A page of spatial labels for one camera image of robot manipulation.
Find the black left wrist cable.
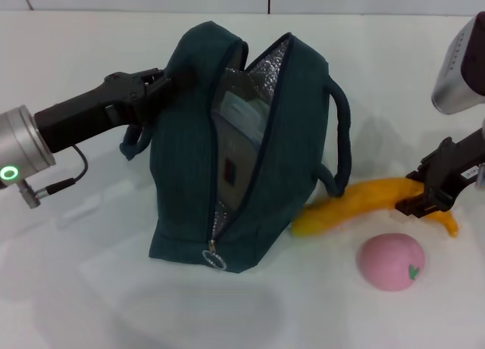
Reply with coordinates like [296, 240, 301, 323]
[22, 144, 89, 210]

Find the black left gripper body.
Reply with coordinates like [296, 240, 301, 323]
[33, 71, 153, 155]

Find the dark teal insulated lunch bag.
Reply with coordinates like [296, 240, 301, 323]
[119, 20, 353, 275]

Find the pink peach toy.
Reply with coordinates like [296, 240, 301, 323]
[358, 233, 426, 292]

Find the metal zipper pull ring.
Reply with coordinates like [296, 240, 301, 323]
[202, 238, 228, 271]

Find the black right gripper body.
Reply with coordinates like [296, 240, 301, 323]
[419, 127, 485, 203]

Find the clear blue-rimmed plastic container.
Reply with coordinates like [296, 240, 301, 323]
[211, 68, 274, 210]

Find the yellow banana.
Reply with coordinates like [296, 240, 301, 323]
[290, 177, 460, 238]

